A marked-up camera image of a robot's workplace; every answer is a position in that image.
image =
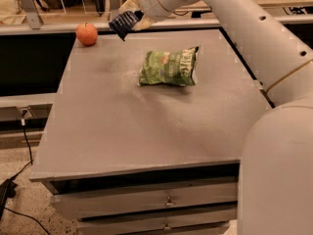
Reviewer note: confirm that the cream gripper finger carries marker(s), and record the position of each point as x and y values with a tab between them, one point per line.
130	5
143	23

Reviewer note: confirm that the dark blue rxbar wrapper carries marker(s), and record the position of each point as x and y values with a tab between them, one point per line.
124	23

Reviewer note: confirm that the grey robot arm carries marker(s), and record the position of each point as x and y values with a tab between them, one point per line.
276	174

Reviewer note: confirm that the red orange apple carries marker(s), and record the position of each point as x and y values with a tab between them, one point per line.
87	34

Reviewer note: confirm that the green chip bag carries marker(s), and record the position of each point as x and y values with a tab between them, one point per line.
173	68

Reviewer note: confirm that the grey metal railing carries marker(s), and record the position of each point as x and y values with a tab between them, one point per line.
68	18

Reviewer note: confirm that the grey drawer cabinet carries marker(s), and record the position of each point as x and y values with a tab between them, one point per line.
105	131

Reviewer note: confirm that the upper drawer with knob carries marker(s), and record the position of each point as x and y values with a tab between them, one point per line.
143	198

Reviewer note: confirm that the drawer with knob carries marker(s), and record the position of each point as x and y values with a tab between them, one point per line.
143	198
210	220

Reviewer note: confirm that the lower drawer with knob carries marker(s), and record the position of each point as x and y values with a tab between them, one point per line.
210	220

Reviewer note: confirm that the black power adapter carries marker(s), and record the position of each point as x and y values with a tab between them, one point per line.
7	190

